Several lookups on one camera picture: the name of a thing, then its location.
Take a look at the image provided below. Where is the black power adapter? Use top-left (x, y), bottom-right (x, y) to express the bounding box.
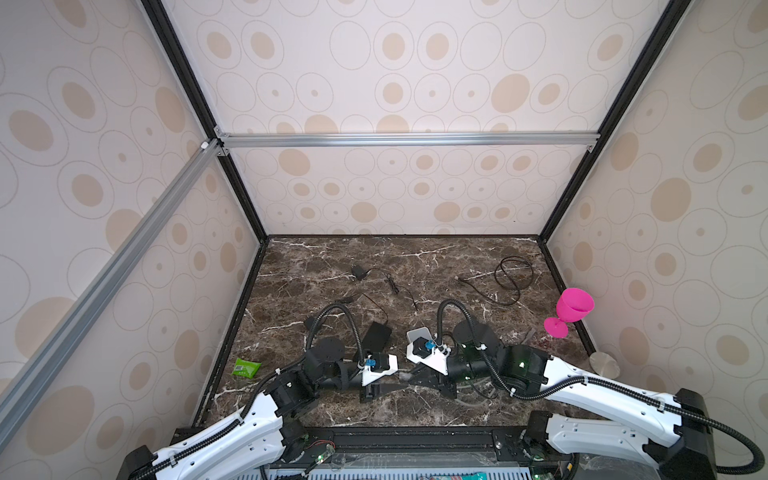
top-left (304, 316), bottom-right (323, 333)
top-left (351, 265), bottom-right (370, 281)

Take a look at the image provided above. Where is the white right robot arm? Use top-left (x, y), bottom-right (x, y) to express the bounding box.
top-left (406, 299), bottom-right (766, 479)

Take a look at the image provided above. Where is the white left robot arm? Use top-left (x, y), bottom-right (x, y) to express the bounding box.
top-left (117, 303), bottom-right (399, 479)

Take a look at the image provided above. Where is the green snack packet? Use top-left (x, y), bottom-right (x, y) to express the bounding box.
top-left (232, 358), bottom-right (261, 379)

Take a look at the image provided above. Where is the pink plastic goblet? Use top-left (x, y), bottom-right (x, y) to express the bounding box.
top-left (544, 288), bottom-right (595, 338)

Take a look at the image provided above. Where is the silver horizontal aluminium bar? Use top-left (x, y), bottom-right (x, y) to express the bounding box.
top-left (220, 131), bottom-right (600, 149)

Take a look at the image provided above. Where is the silver diagonal aluminium bar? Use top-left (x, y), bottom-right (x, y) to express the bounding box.
top-left (1, 139), bottom-right (222, 449)

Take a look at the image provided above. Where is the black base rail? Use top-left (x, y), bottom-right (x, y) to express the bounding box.
top-left (288, 426), bottom-right (533, 463)

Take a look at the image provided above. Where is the black bundled adapter cable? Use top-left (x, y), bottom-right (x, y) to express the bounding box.
top-left (335, 266), bottom-right (421, 313)

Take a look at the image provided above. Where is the black coiled cable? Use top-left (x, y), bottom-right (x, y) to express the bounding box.
top-left (455, 255), bottom-right (535, 307)

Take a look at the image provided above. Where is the black vertical frame post left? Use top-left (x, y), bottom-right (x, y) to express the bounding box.
top-left (139, 0), bottom-right (269, 242)

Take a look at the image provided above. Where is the black vertical frame post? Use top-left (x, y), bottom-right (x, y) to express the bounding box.
top-left (139, 0), bottom-right (269, 242)
top-left (538, 0), bottom-right (694, 245)

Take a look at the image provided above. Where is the black vertical frame post right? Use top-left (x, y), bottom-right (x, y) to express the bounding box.
top-left (538, 0), bottom-right (694, 245)

